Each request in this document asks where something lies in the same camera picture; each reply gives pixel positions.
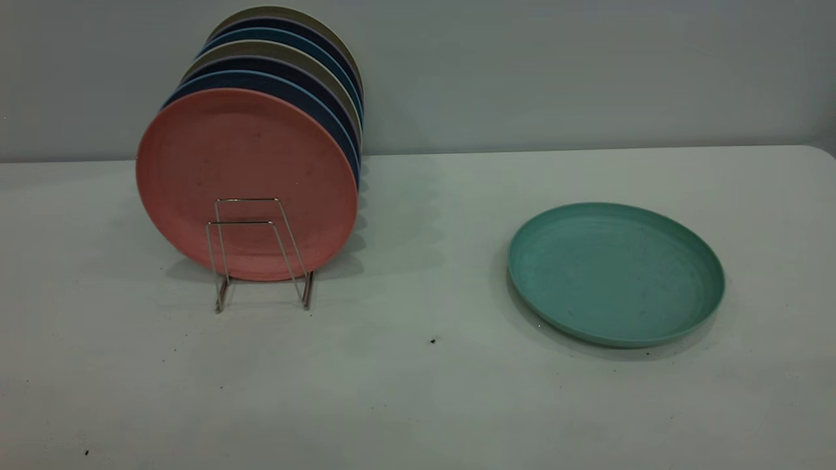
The dark navy round plate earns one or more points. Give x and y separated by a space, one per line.
287 23

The pink round plate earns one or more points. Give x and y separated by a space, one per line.
248 156

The green round plate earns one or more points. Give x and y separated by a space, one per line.
614 274

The olive beige round plate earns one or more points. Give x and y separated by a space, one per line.
281 11

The dark purple round plate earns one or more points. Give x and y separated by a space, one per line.
274 63

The teal blue round plate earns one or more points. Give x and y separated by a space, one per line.
287 36

